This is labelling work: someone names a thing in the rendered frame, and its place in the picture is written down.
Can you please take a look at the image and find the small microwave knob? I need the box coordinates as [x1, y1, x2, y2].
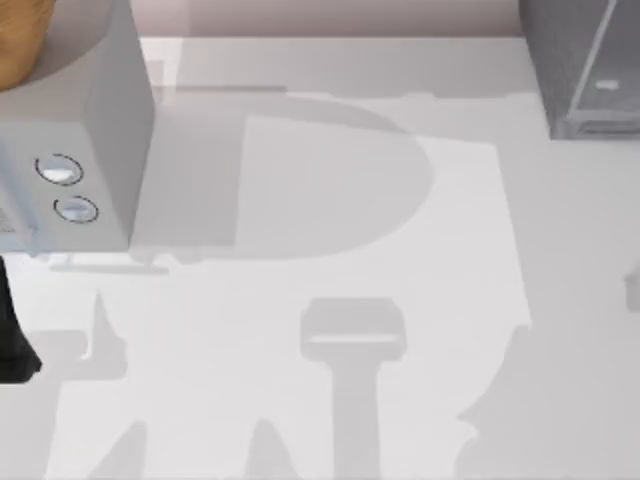
[53, 195, 100, 225]

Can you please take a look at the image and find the pale microwave oven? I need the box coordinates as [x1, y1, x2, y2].
[0, 0, 156, 257]

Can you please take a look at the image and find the large microwave knob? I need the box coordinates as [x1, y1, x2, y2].
[34, 153, 85, 187]

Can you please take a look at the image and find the grey cabinet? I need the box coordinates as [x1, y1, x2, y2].
[517, 0, 640, 142]

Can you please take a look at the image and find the brown bread loaf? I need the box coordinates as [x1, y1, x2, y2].
[0, 0, 57, 93]

